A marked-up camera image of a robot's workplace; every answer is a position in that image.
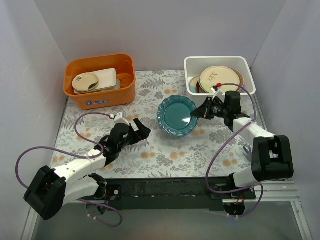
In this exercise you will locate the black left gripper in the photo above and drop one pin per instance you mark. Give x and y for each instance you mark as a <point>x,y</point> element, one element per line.
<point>133,133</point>

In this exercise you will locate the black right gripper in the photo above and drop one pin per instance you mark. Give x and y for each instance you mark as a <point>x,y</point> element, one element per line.
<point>207,110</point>

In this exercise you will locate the cream blue tree plate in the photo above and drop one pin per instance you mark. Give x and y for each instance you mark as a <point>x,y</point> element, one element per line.
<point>193,83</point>

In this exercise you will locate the dark teal scalloped plate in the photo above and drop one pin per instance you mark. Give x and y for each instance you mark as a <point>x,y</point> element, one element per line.
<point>174,116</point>

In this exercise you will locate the cream green twig plate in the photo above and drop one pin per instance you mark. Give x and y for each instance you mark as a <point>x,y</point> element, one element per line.
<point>219,75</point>

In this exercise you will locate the pink plate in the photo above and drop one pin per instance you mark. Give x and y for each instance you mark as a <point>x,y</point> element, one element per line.
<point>241,78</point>

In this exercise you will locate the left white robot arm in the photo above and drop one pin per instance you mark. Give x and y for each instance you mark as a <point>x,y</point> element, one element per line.
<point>52,188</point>

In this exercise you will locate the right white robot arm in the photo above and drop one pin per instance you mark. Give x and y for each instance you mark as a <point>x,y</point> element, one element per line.
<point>271,155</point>

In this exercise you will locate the floral patterned table mat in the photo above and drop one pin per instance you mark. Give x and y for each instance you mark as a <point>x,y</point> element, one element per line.
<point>210,148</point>

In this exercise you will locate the grey blue clamp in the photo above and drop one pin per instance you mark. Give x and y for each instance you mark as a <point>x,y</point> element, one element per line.
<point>248,150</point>

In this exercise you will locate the white rectangular dish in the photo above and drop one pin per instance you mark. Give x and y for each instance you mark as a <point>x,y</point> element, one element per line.
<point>107,81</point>

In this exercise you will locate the orange plastic tub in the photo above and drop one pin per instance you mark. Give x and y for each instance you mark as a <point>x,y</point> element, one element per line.
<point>125,70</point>

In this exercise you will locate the cream round plate with bird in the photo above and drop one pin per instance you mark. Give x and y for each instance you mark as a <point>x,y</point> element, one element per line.
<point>85,82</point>

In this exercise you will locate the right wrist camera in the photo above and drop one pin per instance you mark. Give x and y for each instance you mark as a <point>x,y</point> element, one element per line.
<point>216,90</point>

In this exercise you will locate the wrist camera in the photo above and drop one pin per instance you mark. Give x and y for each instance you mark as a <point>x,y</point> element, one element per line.
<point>119,118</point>
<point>216,90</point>

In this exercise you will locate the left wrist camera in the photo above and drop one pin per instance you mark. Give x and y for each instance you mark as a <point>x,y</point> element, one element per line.
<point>119,118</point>

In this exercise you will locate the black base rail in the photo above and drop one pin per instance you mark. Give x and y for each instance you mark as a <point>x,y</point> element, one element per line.
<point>171,193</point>

